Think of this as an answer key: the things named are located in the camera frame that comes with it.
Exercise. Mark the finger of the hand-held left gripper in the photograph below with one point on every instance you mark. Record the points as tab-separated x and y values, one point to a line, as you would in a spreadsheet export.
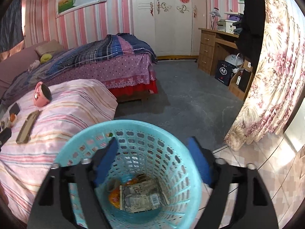
4	137

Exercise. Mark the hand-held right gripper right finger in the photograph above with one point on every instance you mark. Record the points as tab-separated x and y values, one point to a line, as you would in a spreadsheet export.
197	162

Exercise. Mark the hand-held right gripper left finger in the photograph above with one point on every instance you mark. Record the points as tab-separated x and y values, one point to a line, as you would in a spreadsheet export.
107	162

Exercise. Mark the orange peel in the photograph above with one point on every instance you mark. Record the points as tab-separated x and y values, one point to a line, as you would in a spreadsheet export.
13	118

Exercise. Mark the grey paper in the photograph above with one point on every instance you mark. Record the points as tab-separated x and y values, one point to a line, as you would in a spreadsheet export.
112	185

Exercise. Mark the orange plastic bag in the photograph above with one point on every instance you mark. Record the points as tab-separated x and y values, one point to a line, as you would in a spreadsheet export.
114	196

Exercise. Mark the teal plastic basket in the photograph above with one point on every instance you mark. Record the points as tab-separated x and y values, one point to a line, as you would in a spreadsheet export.
166	133

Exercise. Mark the dark snack wrapper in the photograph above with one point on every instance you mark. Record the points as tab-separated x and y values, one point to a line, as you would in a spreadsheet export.
140	199

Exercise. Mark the beige phone case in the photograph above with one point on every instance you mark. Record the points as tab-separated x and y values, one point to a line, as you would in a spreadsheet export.
26	126

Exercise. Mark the black smartphone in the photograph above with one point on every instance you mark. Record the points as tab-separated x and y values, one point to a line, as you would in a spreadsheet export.
14	108

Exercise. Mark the pink mug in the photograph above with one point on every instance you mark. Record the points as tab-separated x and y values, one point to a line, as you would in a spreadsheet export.
39	97

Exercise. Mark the pink striped cloth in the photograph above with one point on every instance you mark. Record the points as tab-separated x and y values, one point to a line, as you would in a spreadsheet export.
71	105

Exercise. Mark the pink plush toy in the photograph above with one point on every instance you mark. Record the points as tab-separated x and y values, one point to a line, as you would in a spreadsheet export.
33	64

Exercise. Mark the cardboard box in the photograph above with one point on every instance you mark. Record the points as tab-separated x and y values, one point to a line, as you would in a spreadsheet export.
238	85

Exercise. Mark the yellow plush toy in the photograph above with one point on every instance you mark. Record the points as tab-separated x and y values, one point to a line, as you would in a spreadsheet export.
46	58

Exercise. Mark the black gift box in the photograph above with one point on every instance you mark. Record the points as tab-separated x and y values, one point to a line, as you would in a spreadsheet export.
224	74

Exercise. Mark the bed with purple dotted sheet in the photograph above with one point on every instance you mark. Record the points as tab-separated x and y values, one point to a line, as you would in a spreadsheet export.
124	71

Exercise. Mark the beige pillow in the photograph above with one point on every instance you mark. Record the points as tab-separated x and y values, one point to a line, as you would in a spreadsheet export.
48	47

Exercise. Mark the white cabinet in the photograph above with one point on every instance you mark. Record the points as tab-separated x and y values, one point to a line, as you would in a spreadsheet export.
295	133

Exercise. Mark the white round appliance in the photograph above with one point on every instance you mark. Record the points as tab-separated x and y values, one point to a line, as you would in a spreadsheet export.
232	59

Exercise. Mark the blue plaid blanket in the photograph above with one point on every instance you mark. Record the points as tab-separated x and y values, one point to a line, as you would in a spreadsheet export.
95	52

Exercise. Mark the wooden desk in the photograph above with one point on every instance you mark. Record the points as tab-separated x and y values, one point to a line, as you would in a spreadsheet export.
207	50

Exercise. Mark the dark grey window curtain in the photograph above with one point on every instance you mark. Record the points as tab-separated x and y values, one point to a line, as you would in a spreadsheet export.
10	23

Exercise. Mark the pink floral curtain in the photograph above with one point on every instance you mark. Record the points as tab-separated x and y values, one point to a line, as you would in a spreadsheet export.
274	76

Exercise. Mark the white wardrobe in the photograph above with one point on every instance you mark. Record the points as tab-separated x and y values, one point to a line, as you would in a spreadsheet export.
166	28

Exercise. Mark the white box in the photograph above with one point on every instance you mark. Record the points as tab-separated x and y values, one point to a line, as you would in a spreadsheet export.
226	26

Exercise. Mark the black coat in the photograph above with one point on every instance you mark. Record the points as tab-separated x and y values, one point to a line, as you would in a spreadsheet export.
251	23

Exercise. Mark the purple container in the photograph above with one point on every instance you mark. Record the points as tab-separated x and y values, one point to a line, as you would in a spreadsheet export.
233	18

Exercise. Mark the desk lamp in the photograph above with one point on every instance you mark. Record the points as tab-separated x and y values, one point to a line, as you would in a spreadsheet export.
214	13

